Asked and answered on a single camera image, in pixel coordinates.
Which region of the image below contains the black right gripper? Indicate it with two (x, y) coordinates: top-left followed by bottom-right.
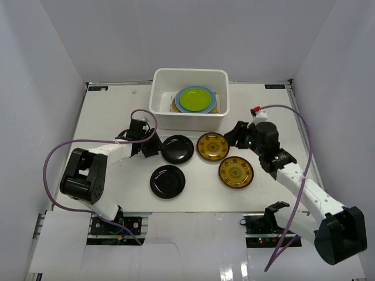
(224, 121), (265, 157)

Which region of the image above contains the yellow patterned plate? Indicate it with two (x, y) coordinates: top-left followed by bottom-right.
(196, 132), (230, 162)
(219, 156), (254, 189)

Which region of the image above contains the black plate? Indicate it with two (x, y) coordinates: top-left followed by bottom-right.
(161, 135), (194, 165)
(149, 165), (186, 200)

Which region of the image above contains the rectangular woven bamboo plate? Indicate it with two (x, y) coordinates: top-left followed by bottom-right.
(211, 92), (220, 114)

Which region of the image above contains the green plate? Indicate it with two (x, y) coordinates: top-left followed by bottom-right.
(176, 86), (214, 112)

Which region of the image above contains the light blue plate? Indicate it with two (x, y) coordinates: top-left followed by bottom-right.
(175, 85), (217, 114)

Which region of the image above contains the round woven bamboo plate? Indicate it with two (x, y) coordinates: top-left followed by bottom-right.
(171, 98), (180, 112)

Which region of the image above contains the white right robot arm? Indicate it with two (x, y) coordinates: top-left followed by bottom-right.
(224, 121), (367, 265)

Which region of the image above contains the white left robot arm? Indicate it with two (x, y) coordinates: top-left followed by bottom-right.
(59, 118), (160, 234)

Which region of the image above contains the white plastic bin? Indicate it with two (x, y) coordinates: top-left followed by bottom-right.
(149, 68), (230, 131)

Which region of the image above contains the white paper sheet front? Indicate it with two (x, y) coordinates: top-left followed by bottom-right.
(29, 211), (365, 280)

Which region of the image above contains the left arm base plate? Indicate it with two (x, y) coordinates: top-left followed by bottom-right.
(89, 216), (142, 236)

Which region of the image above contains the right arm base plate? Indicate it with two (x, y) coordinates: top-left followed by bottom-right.
(239, 214), (284, 249)

